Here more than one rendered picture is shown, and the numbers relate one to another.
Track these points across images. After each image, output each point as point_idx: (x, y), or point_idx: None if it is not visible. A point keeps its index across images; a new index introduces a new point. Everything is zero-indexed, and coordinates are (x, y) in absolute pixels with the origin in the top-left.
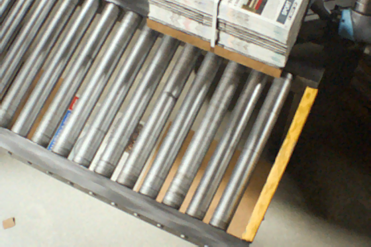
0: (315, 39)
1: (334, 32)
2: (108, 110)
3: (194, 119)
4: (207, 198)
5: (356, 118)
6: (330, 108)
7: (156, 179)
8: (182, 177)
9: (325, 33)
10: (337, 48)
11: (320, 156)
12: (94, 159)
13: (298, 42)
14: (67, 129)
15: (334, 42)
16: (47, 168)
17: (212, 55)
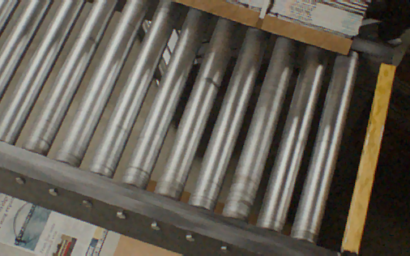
0: (376, 14)
1: (399, 3)
2: (130, 103)
3: (245, 112)
4: (284, 206)
5: (379, 160)
6: (346, 149)
7: (211, 186)
8: (246, 180)
9: (386, 6)
10: (399, 27)
11: (343, 208)
12: (44, 234)
13: (292, 73)
14: (75, 130)
15: (397, 18)
16: (53, 183)
17: (257, 33)
